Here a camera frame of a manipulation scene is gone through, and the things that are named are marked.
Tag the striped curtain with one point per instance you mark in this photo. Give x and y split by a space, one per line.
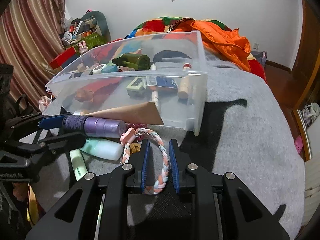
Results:
30 40

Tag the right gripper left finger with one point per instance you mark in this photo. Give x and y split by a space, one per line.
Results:
96 205

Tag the white tape roll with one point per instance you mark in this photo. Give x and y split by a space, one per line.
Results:
99 68

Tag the colourful patchwork quilt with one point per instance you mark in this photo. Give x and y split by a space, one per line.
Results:
162 25

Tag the white pen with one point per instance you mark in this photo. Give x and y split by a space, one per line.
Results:
154 93

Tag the teal tape roll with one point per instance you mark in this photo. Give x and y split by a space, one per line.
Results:
110 69

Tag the pale green dotted card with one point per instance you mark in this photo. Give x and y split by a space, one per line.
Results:
137 87

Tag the purple folding umbrella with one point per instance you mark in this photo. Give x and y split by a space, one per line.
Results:
94 127

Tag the green glass spray bottle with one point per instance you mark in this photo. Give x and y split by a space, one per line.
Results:
132 62

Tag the beige cosmetic tube silver cap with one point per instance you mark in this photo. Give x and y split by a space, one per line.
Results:
142 113

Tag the grey green neck pillow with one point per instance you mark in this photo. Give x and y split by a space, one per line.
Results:
98 21

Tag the red tea packet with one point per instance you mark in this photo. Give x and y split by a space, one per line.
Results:
97 91

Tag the blue card packet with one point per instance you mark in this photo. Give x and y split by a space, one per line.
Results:
162 83

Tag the pink rabbit figurine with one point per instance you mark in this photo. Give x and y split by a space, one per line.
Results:
82 47

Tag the wooden door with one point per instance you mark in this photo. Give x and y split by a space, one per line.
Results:
306 68

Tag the green box of clutter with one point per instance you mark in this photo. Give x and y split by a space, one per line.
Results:
78 31

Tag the mint green Miniso tube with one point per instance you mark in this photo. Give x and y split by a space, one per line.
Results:
78 164

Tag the orange down jacket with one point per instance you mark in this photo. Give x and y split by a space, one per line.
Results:
228 43

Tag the teal squeeze tube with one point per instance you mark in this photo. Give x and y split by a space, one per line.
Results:
103 148

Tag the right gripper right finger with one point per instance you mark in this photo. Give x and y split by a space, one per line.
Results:
223 206

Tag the red long box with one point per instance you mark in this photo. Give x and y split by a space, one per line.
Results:
62 58

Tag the clear plastic storage bin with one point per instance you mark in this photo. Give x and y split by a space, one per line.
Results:
175 56

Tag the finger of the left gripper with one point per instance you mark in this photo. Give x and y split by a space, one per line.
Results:
51 122
63 143

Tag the cream red-capped tube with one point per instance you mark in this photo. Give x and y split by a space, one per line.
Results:
184 88

